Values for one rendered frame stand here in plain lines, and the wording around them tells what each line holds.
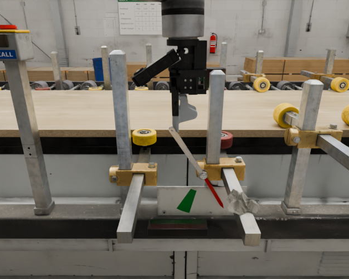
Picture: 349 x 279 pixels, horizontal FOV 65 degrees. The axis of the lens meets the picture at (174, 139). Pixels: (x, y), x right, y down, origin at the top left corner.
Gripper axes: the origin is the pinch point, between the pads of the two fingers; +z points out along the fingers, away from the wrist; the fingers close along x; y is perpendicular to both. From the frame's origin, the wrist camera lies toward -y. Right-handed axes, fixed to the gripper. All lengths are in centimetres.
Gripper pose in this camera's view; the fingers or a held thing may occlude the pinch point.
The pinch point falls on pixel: (174, 126)
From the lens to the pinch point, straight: 66.3
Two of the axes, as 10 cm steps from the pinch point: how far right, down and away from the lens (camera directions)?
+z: 0.1, 9.3, 3.6
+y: 10.0, -0.1, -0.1
